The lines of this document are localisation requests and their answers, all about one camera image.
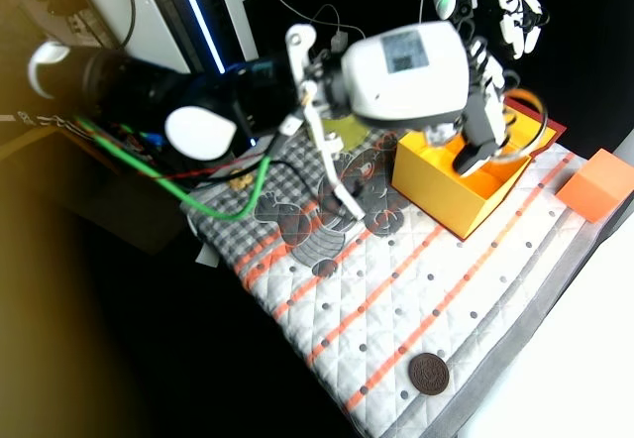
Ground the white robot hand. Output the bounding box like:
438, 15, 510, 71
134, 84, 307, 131
340, 20, 520, 177
487, 0, 545, 60

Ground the yellow box with red lid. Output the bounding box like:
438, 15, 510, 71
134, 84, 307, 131
390, 100, 568, 241

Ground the orange cube block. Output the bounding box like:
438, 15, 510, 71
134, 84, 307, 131
555, 149, 634, 224

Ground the grey quilt with bear print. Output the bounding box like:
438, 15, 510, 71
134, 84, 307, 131
180, 128, 620, 438

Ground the white column with blue light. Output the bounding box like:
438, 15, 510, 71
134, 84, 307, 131
66, 0, 259, 75

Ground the brown round cookie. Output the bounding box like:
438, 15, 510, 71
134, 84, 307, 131
408, 352, 451, 396

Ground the white charger cable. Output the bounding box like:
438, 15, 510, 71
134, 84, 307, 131
247, 0, 363, 38

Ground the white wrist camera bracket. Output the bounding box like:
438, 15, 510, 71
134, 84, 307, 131
299, 95, 368, 221

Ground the green cable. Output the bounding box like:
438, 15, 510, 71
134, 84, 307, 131
76, 116, 272, 222

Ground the black thick cable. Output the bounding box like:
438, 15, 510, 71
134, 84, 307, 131
116, 0, 138, 51

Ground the white wall socket strip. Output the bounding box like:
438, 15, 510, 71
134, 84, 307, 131
63, 9, 100, 48

